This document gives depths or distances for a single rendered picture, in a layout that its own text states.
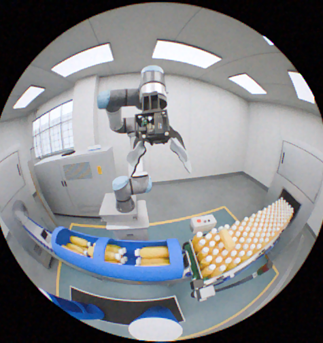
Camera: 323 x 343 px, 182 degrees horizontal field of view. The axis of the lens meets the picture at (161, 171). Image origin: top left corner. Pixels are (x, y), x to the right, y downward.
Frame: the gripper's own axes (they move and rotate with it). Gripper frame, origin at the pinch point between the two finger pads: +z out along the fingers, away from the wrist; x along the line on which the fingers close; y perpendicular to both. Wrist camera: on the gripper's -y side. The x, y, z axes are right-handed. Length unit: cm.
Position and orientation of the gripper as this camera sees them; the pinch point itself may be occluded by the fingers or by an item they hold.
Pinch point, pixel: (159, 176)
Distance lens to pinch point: 27.9
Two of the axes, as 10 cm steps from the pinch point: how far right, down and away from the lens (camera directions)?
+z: 0.7, 10.0, 0.0
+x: 9.9, -0.7, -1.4
